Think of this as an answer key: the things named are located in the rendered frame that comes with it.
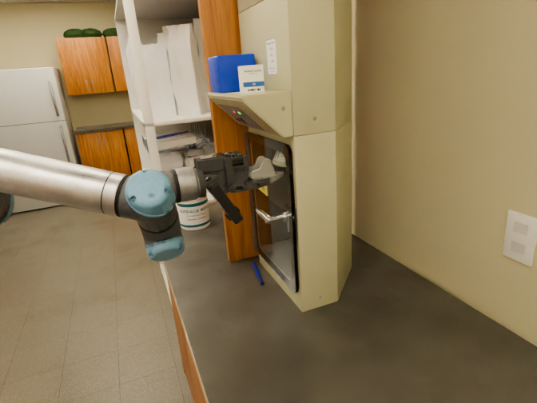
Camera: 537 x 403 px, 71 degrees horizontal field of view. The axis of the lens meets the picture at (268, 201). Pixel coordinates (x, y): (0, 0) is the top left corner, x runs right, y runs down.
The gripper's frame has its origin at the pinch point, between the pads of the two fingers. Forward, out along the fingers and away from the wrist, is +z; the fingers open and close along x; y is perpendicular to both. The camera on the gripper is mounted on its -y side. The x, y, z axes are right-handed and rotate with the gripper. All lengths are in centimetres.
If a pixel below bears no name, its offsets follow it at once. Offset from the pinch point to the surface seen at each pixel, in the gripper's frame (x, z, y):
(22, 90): 484, -132, 23
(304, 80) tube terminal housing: -4.5, 5.5, 22.0
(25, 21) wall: 552, -120, 109
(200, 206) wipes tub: 68, -8, -27
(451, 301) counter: -19, 40, -37
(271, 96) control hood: -4.5, -2.5, 19.4
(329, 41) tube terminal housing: -4.5, 12.2, 29.6
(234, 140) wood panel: 32.5, -0.7, 4.7
